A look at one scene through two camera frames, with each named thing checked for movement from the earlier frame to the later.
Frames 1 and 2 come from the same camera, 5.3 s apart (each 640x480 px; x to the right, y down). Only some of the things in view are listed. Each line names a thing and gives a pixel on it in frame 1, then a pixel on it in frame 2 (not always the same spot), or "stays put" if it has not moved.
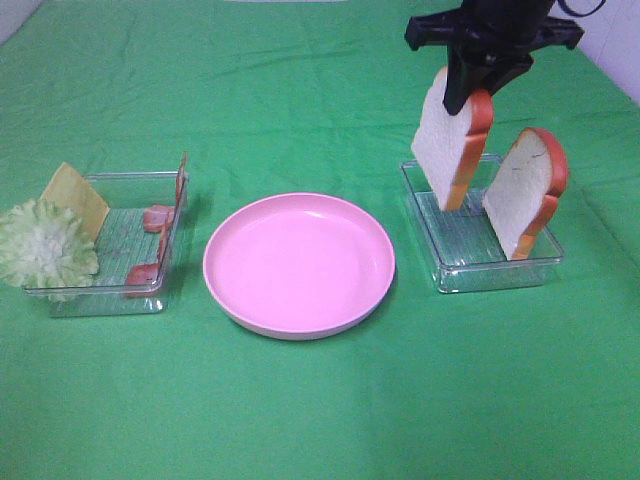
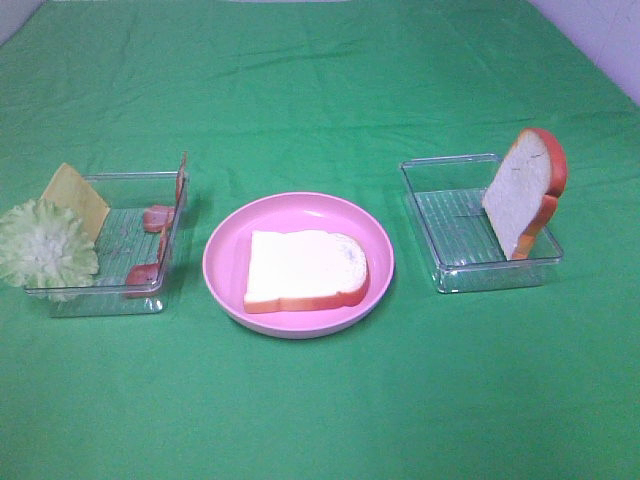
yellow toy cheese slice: (68, 189) stays put
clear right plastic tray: (464, 248) stays put
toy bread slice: (446, 144) -> (304, 269)
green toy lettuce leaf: (46, 247) stays put
